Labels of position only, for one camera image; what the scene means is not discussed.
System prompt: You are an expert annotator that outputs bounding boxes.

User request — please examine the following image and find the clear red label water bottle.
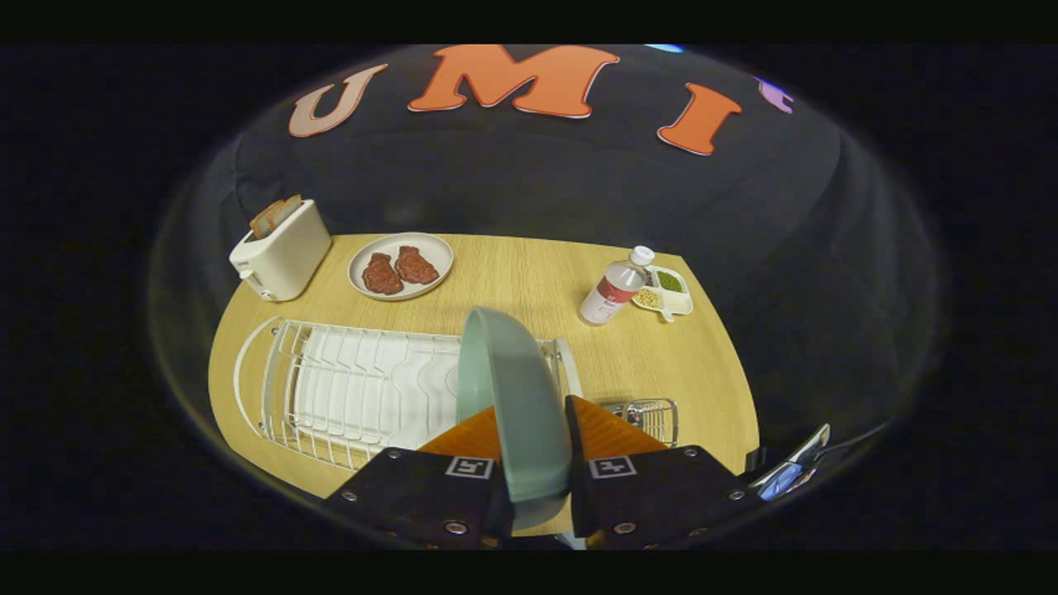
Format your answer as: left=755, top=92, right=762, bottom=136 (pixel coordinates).
left=578, top=245, right=655, bottom=327

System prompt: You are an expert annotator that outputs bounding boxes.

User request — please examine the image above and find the white ribbed drip tray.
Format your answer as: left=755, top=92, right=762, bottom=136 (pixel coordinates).
left=293, top=325, right=464, bottom=451

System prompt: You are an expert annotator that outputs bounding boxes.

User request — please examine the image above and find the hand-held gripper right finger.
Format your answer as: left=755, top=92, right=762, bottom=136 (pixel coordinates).
left=565, top=395, right=760, bottom=550

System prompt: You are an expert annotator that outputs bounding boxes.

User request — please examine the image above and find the beige round plate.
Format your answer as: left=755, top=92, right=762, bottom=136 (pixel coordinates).
left=347, top=232, right=455, bottom=302

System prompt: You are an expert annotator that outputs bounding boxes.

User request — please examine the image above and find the red meat piece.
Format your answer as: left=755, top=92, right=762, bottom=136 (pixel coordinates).
left=362, top=252, right=404, bottom=296
left=395, top=245, right=441, bottom=286

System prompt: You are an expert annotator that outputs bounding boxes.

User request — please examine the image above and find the white divided dish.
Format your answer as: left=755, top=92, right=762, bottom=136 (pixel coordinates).
left=631, top=264, right=694, bottom=323

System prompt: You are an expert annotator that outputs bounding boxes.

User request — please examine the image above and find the chrome wire basket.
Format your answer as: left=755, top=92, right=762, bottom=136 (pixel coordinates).
left=603, top=398, right=680, bottom=449

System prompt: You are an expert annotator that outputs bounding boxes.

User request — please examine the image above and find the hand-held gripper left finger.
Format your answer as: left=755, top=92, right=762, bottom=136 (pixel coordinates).
left=324, top=405, right=515, bottom=550

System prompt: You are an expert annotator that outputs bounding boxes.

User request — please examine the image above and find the pale green plate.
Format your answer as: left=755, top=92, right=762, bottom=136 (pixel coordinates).
left=456, top=306, right=573, bottom=530

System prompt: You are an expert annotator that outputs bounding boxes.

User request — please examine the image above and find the white wire dish rack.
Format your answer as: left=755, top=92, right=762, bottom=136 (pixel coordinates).
left=234, top=317, right=584, bottom=472

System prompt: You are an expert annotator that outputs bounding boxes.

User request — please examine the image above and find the white toaster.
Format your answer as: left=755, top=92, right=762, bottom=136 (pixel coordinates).
left=229, top=198, right=333, bottom=302

